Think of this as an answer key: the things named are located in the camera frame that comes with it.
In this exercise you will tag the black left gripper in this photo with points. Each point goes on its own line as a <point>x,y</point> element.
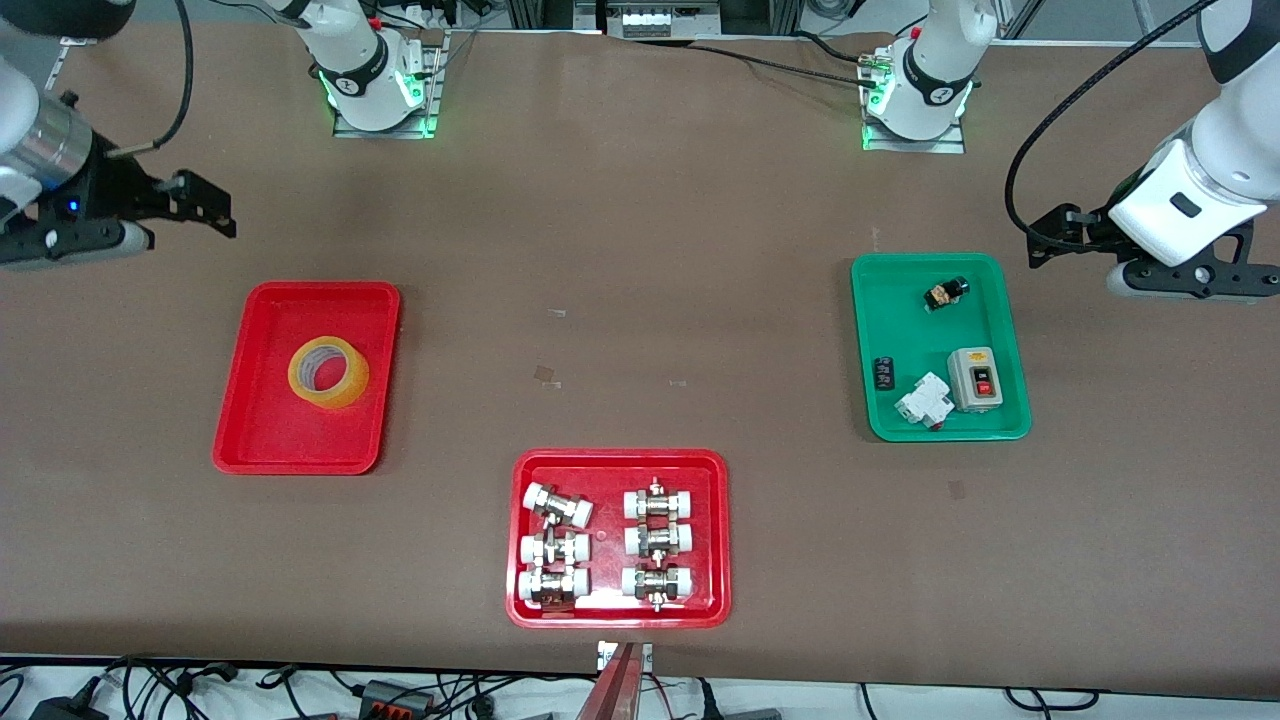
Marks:
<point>1094,228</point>

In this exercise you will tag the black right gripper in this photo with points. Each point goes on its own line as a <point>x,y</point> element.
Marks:
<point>108,187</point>

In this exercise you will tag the yellow tape roll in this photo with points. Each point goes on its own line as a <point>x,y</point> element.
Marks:
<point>345,385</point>

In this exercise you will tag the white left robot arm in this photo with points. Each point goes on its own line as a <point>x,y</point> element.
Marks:
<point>935,70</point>

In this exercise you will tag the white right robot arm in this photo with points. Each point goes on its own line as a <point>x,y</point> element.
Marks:
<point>350,60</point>

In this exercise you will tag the empty red plastic tray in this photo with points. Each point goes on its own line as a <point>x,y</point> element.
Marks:
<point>260,420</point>

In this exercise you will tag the green plastic tray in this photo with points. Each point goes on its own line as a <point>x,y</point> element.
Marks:
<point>925,415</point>

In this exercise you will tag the red tray with fittings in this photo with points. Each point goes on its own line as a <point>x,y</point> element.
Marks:
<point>610,535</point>

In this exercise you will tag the small black brass component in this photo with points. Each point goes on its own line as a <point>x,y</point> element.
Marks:
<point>947,293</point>

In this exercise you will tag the silver aluminium corner profile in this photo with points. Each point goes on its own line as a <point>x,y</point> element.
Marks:
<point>80,42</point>

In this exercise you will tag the white circuit breaker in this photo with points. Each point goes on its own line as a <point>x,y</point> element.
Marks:
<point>922,402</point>

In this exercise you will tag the white power strip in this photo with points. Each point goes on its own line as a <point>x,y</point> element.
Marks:
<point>655,22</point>

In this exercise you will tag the white metal pipe fitting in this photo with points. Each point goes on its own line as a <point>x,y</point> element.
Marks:
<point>555,549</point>
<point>658,540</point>
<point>560,505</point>
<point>660,502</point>
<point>553,585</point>
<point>657,583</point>

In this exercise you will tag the black power adapter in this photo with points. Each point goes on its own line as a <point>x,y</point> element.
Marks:
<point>65,708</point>

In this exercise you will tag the black orange connector box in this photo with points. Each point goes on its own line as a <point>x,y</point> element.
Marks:
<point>395,697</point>

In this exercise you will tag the red aluminium profile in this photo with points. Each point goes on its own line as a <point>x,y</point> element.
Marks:
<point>615,690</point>

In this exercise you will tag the grey push button switch box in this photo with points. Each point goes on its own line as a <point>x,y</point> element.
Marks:
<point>975,380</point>

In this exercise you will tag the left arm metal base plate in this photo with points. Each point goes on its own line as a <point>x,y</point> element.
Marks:
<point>915,145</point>

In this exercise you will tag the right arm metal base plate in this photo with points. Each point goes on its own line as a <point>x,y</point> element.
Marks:
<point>385,130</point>

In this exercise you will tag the small metal bracket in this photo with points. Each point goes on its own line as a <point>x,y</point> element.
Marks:
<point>605,655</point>

